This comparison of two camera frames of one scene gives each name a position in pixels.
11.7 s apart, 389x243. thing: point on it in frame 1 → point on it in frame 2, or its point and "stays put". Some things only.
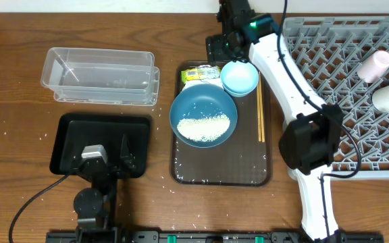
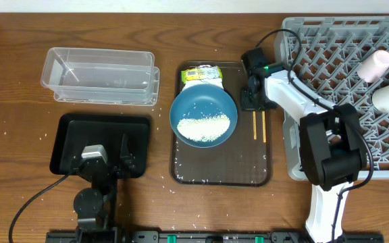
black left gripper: [130, 161] stays put
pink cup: [374, 67] stays put
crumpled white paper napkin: [215, 81] stays put
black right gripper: [215, 48] → [246, 104]
